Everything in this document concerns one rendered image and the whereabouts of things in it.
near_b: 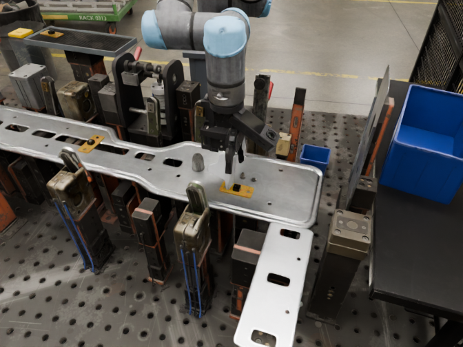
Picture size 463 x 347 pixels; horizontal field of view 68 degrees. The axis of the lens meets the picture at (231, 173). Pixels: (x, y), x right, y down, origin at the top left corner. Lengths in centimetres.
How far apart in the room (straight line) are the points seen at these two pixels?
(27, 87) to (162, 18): 68
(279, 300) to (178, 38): 55
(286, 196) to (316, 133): 80
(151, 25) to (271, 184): 46
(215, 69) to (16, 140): 74
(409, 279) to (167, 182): 58
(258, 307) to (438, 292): 33
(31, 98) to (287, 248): 98
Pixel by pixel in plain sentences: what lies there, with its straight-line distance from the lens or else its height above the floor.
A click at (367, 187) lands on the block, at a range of 82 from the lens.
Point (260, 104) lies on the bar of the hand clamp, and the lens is 94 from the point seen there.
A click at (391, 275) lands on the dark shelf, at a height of 103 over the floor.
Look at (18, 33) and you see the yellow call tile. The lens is 155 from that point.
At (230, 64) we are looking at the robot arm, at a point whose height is 135.
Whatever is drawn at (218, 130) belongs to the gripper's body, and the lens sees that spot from 74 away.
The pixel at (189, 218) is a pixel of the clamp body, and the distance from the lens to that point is 75.
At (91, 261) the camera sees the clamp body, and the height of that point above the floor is 75.
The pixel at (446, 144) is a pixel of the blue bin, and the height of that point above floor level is 103.
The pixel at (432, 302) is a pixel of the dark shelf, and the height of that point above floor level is 103.
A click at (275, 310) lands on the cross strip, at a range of 69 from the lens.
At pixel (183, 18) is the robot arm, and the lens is 76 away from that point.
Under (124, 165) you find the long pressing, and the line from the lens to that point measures 99.
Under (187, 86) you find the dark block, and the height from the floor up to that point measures 112.
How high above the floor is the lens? 161
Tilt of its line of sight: 42 degrees down
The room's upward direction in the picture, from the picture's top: straight up
